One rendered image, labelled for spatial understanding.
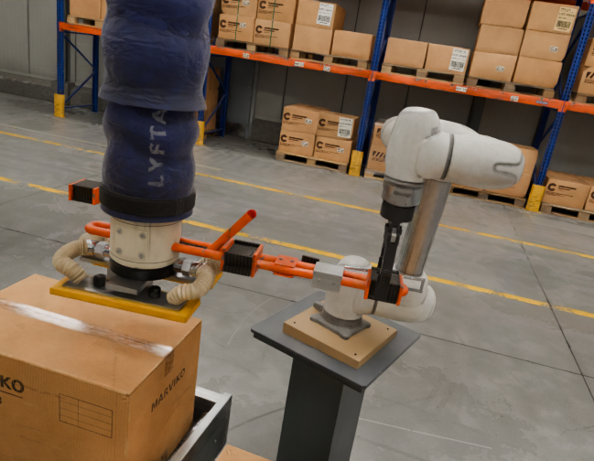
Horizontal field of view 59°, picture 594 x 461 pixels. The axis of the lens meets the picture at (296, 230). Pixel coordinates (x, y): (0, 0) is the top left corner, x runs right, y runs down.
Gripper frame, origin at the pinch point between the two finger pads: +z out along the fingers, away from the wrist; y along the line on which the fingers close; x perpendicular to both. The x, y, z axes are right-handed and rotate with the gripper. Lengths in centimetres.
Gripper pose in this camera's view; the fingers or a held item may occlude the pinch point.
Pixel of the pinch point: (381, 282)
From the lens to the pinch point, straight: 127.5
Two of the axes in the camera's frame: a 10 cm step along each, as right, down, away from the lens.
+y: -1.7, 3.1, -9.4
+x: 9.7, 1.9, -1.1
